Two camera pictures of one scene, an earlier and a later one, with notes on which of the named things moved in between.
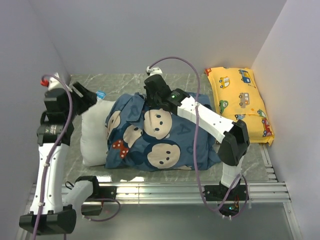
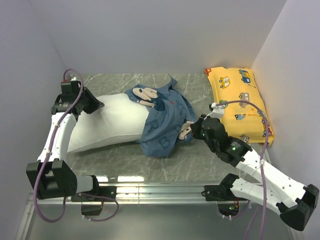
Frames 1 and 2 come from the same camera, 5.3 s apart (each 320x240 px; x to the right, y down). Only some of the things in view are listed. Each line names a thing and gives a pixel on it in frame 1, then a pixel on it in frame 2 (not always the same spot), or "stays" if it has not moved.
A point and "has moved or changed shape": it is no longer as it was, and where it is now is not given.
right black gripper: x=151 y=103 to x=197 y=126
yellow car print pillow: x=238 y=98 stays
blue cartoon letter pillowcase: x=139 y=138 has moved or changed shape
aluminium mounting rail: x=162 y=193 stays
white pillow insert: x=93 y=142 has moved or changed shape
